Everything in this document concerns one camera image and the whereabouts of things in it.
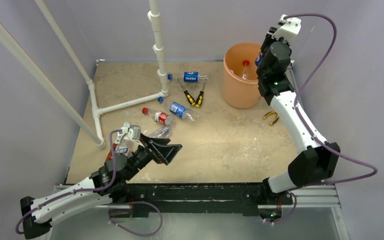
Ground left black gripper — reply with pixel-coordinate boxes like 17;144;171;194
124;133;182;181

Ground clear crushed water bottle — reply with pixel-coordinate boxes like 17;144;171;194
148;125;172;139

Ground small red cap bottle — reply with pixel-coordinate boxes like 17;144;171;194
142;107;175;126

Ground large red label bottle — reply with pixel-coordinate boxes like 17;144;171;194
241;60;251;81

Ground small blue label bottle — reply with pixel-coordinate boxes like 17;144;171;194
114;137;135;158

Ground pepsi bottle blue label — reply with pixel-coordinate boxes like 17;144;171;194
167;71;210;83
254;52;263;67
157;96;199;124

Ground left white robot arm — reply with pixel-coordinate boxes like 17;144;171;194
15;132;183;240

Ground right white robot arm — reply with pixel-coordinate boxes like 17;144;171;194
256;27;340;204

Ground orange plastic bin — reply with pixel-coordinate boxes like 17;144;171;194
221;42;261;109

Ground left yellow black screwdriver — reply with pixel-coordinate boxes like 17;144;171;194
177;79;196;106

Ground yellow black screwdriver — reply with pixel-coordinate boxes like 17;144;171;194
177;79;196;106
195;82;207;108

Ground right yellow black screwdriver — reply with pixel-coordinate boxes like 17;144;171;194
195;82;207;108

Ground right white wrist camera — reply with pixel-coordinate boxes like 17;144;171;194
271;14;302;45

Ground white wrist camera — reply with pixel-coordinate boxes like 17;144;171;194
271;14;302;45
115;122;142;145

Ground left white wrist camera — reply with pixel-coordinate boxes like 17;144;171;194
115;122;142;145

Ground red handled adjustable wrench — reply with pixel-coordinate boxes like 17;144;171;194
105;132;123;162

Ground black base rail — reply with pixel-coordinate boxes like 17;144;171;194
128;182;282;217

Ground yellow handled pliers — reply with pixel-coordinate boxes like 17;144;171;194
263;110;281;127

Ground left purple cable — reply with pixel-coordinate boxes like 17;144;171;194
14;129;127;235

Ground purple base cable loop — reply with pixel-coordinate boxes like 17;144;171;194
107;200;164;238

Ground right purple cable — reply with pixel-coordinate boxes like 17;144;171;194
283;13;378;186

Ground white PVC pipe frame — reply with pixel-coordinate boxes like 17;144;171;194
0;0;169;149

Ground aluminium frame rail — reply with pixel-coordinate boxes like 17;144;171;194
284;60;342;210

